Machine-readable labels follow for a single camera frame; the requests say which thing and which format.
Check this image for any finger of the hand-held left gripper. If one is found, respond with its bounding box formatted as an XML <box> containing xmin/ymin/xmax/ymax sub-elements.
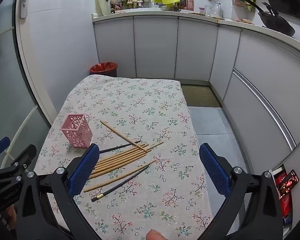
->
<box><xmin>0</xmin><ymin>137</ymin><xmax>11</xmax><ymax>157</ymax></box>
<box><xmin>0</xmin><ymin>144</ymin><xmax>37</xmax><ymax>183</ymax></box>

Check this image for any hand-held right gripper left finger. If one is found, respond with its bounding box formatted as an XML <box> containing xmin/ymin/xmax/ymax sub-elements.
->
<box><xmin>16</xmin><ymin>144</ymin><xmax>100</xmax><ymax>240</ymax></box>

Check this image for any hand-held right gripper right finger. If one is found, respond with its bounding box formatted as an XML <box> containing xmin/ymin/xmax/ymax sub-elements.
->
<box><xmin>199</xmin><ymin>143</ymin><xmax>284</xmax><ymax>240</ymax></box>

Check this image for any wooden chopstick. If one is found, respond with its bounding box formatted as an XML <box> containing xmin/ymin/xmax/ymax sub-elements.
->
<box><xmin>83</xmin><ymin>159</ymin><xmax>157</xmax><ymax>193</ymax></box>
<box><xmin>96</xmin><ymin>149</ymin><xmax>151</xmax><ymax>170</ymax></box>
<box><xmin>97</xmin><ymin>141</ymin><xmax>164</xmax><ymax>167</ymax></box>
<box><xmin>89</xmin><ymin>159</ymin><xmax>142</xmax><ymax>180</ymax></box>
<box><xmin>91</xmin><ymin>155</ymin><xmax>146</xmax><ymax>177</ymax></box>
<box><xmin>94</xmin><ymin>153</ymin><xmax>148</xmax><ymax>173</ymax></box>
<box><xmin>99</xmin><ymin>119</ymin><xmax>148</xmax><ymax>153</ymax></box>
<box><xmin>99</xmin><ymin>144</ymin><xmax>150</xmax><ymax>162</ymax></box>

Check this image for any black chopstick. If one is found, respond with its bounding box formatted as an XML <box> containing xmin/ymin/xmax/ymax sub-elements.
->
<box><xmin>91</xmin><ymin>165</ymin><xmax>150</xmax><ymax>202</ymax></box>
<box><xmin>99</xmin><ymin>137</ymin><xmax>144</xmax><ymax>154</ymax></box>

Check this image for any pink perforated utensil holder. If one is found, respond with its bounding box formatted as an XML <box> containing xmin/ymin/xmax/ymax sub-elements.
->
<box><xmin>59</xmin><ymin>114</ymin><xmax>93</xmax><ymax>148</ymax></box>

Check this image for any person's left hand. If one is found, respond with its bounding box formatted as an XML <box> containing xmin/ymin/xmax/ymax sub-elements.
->
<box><xmin>2</xmin><ymin>204</ymin><xmax>17</xmax><ymax>231</ymax></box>

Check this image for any person's right hand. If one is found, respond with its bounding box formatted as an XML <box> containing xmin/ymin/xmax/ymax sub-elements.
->
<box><xmin>146</xmin><ymin>229</ymin><xmax>165</xmax><ymax>240</ymax></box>

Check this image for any frosted glass door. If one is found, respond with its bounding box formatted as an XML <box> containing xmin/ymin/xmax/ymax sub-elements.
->
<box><xmin>0</xmin><ymin>0</ymin><xmax>58</xmax><ymax>160</ymax></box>

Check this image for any red patterned packet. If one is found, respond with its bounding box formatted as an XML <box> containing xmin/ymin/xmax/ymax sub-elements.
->
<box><xmin>274</xmin><ymin>169</ymin><xmax>300</xmax><ymax>227</ymax></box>

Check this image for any brown floor mat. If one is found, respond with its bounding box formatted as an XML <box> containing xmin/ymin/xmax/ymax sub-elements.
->
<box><xmin>180</xmin><ymin>84</ymin><xmax>223</xmax><ymax>108</ymax></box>

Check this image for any floral tablecloth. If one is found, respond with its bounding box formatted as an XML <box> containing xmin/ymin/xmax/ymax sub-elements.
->
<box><xmin>34</xmin><ymin>74</ymin><xmax>213</xmax><ymax>240</ymax></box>

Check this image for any trash bin with red bag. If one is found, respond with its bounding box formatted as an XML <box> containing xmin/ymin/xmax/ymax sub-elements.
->
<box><xmin>90</xmin><ymin>62</ymin><xmax>118</xmax><ymax>78</ymax></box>

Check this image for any white kitchen countertop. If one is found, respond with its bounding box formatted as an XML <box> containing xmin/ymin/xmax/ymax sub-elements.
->
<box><xmin>91</xmin><ymin>7</ymin><xmax>300</xmax><ymax>63</ymax></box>

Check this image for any clear glass jug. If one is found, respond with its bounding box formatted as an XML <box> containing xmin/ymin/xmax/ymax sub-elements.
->
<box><xmin>212</xmin><ymin>2</ymin><xmax>223</xmax><ymax>18</ymax></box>

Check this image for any black wok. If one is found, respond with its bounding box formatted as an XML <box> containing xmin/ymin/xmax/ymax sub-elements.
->
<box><xmin>245</xmin><ymin>0</ymin><xmax>296</xmax><ymax>37</ymax></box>

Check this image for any white cutting board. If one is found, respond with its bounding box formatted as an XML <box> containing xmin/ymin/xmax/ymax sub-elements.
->
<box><xmin>95</xmin><ymin>0</ymin><xmax>112</xmax><ymax>16</ymax></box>

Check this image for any metal basin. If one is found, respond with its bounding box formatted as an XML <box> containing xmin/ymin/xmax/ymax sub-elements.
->
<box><xmin>161</xmin><ymin>4</ymin><xmax>182</xmax><ymax>12</ymax></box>

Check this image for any grey door handle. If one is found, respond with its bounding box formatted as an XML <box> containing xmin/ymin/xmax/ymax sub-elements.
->
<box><xmin>10</xmin><ymin>0</ymin><xmax>33</xmax><ymax>18</ymax></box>

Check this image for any wall rack with packets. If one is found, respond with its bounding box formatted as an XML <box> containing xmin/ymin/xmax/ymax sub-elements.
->
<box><xmin>232</xmin><ymin>0</ymin><xmax>256</xmax><ymax>12</ymax></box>

